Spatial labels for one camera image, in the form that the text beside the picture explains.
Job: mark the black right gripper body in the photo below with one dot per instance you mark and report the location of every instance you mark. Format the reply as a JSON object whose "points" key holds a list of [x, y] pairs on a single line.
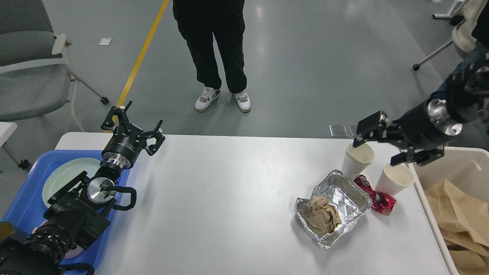
{"points": [[426, 126]]}

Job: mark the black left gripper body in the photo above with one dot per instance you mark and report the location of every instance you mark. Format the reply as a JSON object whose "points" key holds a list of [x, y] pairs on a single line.
{"points": [[123, 149]]}

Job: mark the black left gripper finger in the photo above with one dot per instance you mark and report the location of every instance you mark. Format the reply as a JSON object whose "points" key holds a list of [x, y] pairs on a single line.
{"points": [[153, 139], [116, 118]]}

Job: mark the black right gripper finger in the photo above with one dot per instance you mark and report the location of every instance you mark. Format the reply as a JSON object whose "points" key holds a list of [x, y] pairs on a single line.
{"points": [[420, 157], [372, 128]]}

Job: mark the white paper cup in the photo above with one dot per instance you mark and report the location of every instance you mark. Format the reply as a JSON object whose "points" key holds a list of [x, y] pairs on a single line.
{"points": [[394, 179], [356, 160]]}

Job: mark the crushed red snack wrapper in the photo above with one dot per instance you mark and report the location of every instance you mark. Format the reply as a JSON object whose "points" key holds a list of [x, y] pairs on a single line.
{"points": [[381, 202]]}

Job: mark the green plate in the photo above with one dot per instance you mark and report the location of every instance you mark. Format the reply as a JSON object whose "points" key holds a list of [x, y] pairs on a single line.
{"points": [[65, 173]]}

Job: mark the brown paper bag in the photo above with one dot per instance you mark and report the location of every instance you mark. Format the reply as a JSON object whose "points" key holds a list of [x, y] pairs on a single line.
{"points": [[463, 223]]}

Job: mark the aluminium foil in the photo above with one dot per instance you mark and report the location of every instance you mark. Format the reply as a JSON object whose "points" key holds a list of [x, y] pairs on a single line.
{"points": [[348, 198]]}

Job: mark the brown paper ball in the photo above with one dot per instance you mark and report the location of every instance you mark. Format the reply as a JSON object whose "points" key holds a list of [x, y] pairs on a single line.
{"points": [[321, 217]]}

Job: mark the dark teal mug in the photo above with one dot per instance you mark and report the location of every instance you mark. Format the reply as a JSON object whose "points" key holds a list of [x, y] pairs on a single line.
{"points": [[6, 229]]}

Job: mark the pink mug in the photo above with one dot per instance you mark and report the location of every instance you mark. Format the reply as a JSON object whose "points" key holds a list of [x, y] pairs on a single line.
{"points": [[73, 253]]}

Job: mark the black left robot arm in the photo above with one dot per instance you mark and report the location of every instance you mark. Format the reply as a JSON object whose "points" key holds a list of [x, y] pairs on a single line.
{"points": [[78, 211]]}

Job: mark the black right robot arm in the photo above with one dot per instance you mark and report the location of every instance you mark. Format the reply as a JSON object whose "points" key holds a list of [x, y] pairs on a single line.
{"points": [[466, 92]]}

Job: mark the grey floor plate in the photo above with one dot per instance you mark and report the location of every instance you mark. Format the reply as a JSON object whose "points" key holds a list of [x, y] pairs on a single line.
{"points": [[338, 131], [353, 130]]}

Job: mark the beige plastic bin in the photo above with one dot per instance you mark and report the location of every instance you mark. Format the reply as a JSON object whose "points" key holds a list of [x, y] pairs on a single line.
{"points": [[468, 169]]}

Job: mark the grey office chair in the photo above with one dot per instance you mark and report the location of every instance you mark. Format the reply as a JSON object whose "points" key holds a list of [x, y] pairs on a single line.
{"points": [[37, 77]]}

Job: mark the white side table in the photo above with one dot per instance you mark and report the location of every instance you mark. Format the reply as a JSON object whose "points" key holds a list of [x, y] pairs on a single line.
{"points": [[6, 130]]}

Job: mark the blue plastic tray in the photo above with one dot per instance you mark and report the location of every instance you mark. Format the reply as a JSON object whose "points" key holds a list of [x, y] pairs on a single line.
{"points": [[26, 212]]}

